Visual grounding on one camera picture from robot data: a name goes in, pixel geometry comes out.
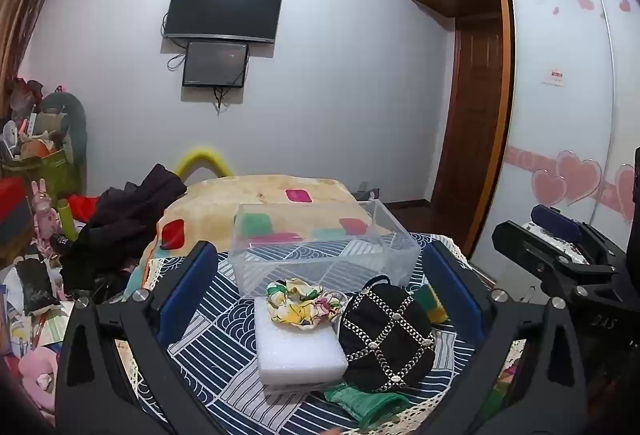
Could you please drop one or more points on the small black wall monitor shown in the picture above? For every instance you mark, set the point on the small black wall monitor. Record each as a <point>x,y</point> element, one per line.
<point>216,64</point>

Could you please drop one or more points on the brown curtain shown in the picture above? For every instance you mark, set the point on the brown curtain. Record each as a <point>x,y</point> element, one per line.
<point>27,10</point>

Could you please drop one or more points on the yellow foam loop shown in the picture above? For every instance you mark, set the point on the yellow foam loop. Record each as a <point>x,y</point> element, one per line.
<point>200,157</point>

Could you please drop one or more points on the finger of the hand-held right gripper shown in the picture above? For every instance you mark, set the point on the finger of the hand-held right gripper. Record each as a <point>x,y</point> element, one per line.
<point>555,219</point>
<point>522,242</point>

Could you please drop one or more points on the brown wooden door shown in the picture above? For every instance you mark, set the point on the brown wooden door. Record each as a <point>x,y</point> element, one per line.
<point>472,115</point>

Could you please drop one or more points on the yellow green sponge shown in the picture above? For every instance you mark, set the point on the yellow green sponge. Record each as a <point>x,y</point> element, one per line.
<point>436,306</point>

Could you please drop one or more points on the red label sticker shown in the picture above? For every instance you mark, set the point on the red label sticker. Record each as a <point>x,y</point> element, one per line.
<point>554,76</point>

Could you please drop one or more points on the green tube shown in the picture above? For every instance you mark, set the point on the green tube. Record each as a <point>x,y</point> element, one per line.
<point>67,220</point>

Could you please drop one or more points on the pink soft toy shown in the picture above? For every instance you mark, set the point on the pink soft toy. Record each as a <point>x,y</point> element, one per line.
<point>37,372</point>

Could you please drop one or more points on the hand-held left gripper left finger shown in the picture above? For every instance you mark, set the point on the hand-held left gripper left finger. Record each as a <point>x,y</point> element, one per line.
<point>192,295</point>

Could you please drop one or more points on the black clothing pile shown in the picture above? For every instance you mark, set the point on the black clothing pile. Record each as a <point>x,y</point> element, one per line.
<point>125,225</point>

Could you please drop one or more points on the clear plastic storage box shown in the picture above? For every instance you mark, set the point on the clear plastic storage box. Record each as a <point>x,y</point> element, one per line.
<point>325,247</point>

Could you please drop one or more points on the red cloth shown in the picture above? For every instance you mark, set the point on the red cloth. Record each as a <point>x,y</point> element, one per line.
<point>85,207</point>

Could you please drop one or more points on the black studded pouch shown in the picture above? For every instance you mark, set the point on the black studded pouch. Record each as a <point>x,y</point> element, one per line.
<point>387,340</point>

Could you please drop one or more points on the white foam block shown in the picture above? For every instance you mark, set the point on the white foam block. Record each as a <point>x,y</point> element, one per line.
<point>300,349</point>

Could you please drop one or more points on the wall-mounted black television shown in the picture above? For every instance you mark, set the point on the wall-mounted black television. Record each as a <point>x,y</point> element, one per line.
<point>224,9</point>

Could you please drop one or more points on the yellow blanket with coloured squares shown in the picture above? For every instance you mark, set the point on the yellow blanket with coloured squares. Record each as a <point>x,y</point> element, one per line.
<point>215,202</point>

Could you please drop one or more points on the green box of clutter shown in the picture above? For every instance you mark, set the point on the green box of clutter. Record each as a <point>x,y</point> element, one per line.
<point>47,167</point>

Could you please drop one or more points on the white heart print wardrobe door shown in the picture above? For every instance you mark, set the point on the white heart print wardrobe door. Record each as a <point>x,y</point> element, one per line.
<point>555,125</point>
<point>625,105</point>

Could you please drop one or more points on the green knitted cloth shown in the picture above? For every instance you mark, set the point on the green knitted cloth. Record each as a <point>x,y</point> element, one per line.
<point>362,402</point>

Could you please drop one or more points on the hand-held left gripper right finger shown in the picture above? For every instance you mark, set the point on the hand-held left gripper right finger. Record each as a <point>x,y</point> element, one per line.
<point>456,292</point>

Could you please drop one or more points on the pink rabbit plush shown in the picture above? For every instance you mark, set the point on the pink rabbit plush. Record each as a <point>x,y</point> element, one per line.
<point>44,220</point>

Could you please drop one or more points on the floral fabric scrunchie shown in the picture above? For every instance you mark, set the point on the floral fabric scrunchie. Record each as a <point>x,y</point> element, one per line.
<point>299,305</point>

